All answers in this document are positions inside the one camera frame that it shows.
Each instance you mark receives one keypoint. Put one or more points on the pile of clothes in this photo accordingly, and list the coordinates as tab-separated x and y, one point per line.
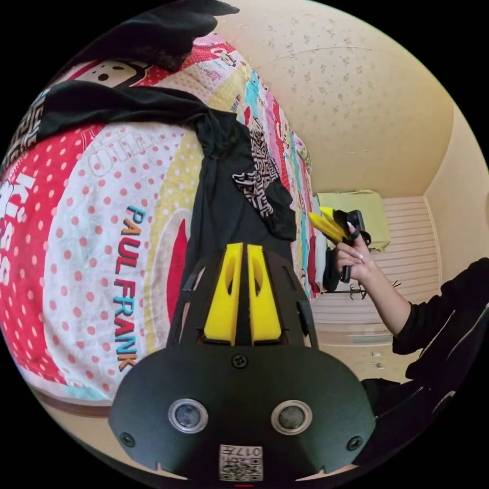
319	267

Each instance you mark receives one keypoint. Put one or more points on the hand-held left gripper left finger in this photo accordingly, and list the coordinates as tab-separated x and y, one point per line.
223	305

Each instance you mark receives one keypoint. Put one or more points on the black long sleeve patterned cuffs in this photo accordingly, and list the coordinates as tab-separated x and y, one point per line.
216	191

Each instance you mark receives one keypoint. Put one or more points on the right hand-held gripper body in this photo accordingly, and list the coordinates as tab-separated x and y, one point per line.
357	219

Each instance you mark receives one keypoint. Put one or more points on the yellow-green cloth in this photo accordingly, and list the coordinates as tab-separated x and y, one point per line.
359	214

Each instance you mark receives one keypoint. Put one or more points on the person's right hand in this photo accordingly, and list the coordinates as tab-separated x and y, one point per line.
359	267

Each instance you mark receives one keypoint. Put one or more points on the black garment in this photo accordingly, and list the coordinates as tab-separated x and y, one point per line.
160	34

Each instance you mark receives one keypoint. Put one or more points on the bed with printed sheet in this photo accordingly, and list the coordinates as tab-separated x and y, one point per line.
88	237

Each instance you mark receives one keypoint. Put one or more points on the person's right forearm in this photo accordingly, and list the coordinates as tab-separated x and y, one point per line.
386	302

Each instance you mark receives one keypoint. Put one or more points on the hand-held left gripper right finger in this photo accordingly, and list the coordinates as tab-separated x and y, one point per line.
263	309

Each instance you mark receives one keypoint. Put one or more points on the person's body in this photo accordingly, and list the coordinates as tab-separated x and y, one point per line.
458	313

